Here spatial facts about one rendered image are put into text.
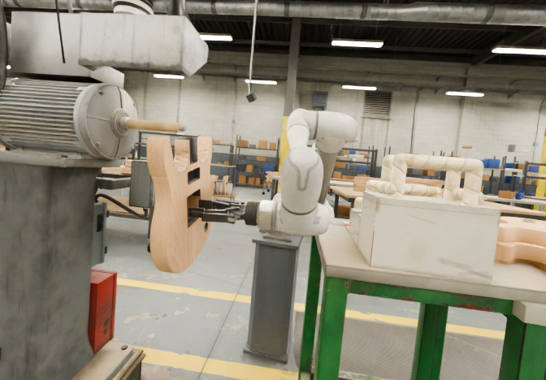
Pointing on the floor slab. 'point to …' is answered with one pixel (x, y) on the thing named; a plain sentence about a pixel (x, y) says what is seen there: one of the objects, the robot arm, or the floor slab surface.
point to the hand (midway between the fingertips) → (195, 207)
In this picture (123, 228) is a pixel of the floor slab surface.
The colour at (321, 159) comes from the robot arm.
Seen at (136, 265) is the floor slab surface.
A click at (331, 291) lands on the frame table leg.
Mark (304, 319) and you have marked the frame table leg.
